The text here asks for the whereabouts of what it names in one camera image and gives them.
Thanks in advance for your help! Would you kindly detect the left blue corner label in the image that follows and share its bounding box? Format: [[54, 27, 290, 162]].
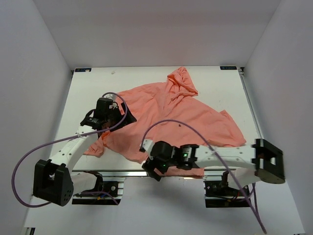
[[74, 68, 91, 72]]

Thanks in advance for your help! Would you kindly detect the purple cable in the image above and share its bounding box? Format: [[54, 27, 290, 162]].
[[139, 119, 268, 233], [11, 92, 128, 208]]

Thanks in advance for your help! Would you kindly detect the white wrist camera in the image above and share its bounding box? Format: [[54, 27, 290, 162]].
[[104, 94, 118, 109], [139, 139, 155, 155]]

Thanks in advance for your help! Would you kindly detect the salmon pink jacket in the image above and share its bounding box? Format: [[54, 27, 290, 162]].
[[85, 67, 246, 164]]

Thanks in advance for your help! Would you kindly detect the front aluminium rail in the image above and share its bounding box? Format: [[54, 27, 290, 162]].
[[70, 168, 240, 181]]

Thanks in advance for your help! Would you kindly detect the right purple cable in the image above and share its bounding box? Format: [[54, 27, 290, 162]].
[[139, 119, 268, 233]]

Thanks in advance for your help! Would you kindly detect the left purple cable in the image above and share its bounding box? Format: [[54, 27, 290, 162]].
[[11, 92, 128, 208]]

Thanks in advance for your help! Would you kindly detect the right blue corner label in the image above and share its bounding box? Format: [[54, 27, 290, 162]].
[[220, 66, 237, 71]]

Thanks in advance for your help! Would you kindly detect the aluminium rail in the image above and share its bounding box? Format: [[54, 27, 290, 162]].
[[238, 67, 264, 139], [70, 168, 240, 181]]

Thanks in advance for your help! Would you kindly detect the right aluminium rail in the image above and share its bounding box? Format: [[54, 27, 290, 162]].
[[238, 67, 264, 139]]

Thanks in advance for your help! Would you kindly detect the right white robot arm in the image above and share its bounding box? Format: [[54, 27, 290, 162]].
[[140, 139, 286, 195]]

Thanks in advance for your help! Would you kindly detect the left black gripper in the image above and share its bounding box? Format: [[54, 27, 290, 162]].
[[106, 102, 136, 132]]

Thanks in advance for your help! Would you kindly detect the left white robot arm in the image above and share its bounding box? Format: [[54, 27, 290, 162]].
[[33, 93, 136, 206]]

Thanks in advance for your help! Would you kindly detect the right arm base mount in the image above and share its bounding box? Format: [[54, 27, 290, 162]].
[[203, 171, 249, 208]]

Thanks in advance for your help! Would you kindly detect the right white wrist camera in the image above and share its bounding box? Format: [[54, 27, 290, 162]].
[[139, 139, 155, 155]]

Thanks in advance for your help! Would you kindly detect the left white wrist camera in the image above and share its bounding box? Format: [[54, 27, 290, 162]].
[[104, 94, 118, 109]]

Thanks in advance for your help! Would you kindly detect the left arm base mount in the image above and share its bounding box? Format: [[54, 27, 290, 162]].
[[72, 171, 125, 206]]

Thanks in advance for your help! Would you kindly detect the blue corner label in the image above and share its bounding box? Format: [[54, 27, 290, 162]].
[[220, 66, 237, 71], [74, 68, 91, 72]]

